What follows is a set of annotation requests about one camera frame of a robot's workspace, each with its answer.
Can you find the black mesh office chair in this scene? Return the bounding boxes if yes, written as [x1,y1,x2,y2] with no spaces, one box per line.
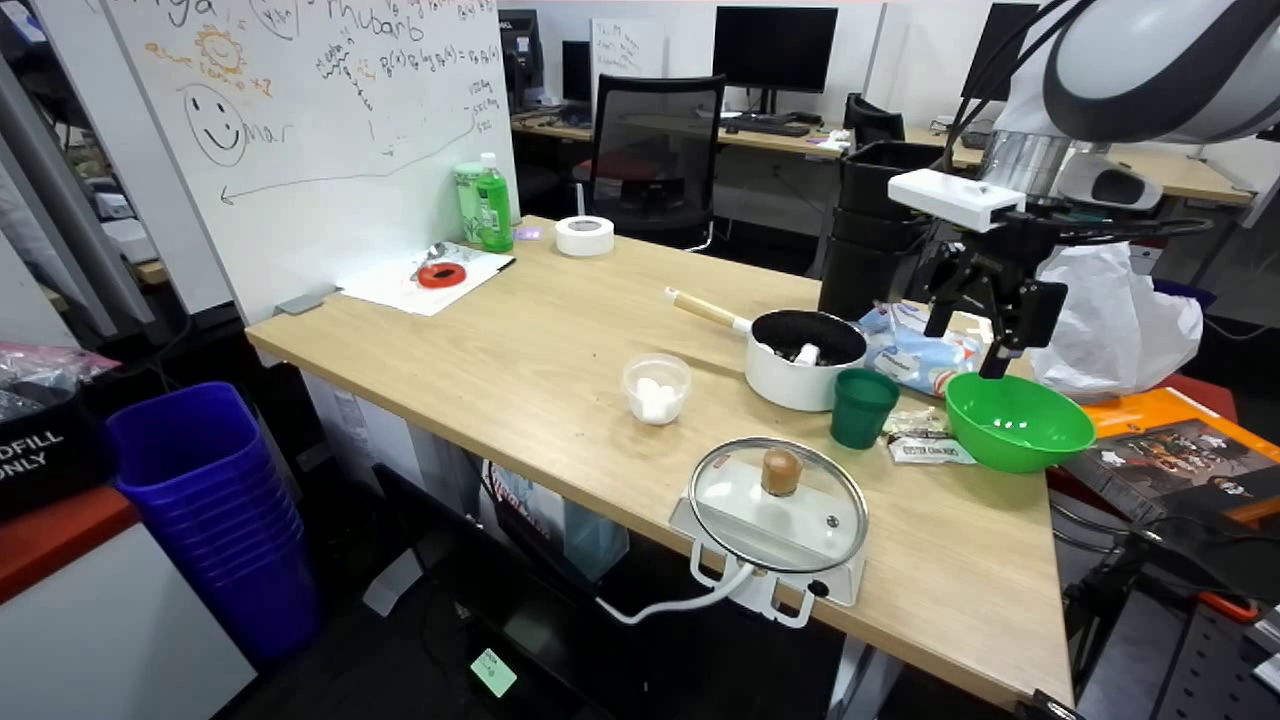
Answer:
[573,74,732,257]

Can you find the dark green plastic cup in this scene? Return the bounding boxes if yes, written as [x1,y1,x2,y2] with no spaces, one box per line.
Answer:
[833,369,904,452]

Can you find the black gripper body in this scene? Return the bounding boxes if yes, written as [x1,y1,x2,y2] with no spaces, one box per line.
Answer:
[955,217,1071,357]

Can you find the small clear plastic container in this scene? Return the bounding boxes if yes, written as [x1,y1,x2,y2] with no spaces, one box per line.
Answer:
[619,353,698,429]

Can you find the narrow black computer monitor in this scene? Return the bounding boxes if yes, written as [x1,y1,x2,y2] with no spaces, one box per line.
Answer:
[962,0,1044,106]

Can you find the whiteboard with drawings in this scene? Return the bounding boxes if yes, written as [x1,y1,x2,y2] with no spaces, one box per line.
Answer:
[96,0,526,323]

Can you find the white plastic bag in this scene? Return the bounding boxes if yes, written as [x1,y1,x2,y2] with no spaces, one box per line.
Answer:
[1024,242,1207,404]

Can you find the stacked blue plastic bins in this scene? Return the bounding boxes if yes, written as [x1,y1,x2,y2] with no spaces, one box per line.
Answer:
[100,381,323,671]

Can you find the white pot with wooden handle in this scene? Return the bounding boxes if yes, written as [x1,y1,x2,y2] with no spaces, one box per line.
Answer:
[661,286,874,416]

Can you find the white kitchen scale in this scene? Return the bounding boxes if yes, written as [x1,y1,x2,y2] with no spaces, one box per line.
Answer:
[669,458,874,633]

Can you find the white cabinet with red top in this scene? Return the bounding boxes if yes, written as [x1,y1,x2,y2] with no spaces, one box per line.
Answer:
[0,486,261,720]

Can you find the wooden office desk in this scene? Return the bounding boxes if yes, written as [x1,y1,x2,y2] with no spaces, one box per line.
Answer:
[511,109,1261,214]

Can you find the green plastic bottle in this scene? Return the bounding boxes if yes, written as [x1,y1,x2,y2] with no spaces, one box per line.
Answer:
[452,148,522,257]

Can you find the blue and white snack bag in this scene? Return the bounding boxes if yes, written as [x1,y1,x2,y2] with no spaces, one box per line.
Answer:
[855,295,1001,401]

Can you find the green sticky note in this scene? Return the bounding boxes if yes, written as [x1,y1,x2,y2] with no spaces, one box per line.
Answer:
[468,650,522,702]

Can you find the wide black computer monitor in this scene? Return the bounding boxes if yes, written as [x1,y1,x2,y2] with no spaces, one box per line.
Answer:
[707,4,846,98]

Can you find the orange box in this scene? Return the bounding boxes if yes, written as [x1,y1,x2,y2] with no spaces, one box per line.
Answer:
[1056,383,1280,539]

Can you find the glass lid with wooden knob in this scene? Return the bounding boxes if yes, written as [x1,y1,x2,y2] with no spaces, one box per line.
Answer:
[686,433,874,582]

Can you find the black box with white text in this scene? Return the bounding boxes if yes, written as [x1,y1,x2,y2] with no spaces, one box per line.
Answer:
[0,339,128,523]

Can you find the white paper sheet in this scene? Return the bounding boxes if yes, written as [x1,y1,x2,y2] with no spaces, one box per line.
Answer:
[338,235,522,322]

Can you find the white tape roll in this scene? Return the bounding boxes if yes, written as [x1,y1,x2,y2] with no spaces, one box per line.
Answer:
[554,214,619,262]

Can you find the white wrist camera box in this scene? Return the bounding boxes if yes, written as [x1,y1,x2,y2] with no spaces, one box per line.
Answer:
[886,164,1028,235]

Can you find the green plastic bowl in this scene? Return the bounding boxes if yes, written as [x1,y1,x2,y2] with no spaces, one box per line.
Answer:
[942,369,1102,476]

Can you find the white scale cable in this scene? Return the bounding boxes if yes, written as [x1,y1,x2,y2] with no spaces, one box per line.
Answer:
[593,555,753,633]

